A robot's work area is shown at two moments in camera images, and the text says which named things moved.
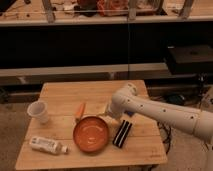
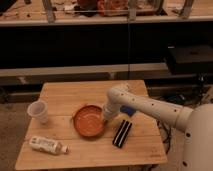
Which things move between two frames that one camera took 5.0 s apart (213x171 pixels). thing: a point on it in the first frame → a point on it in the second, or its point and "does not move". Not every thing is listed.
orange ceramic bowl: (91, 134) → (89, 120)
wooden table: (71, 129) does not move
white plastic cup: (39, 110) does not move
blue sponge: (129, 113) does not move
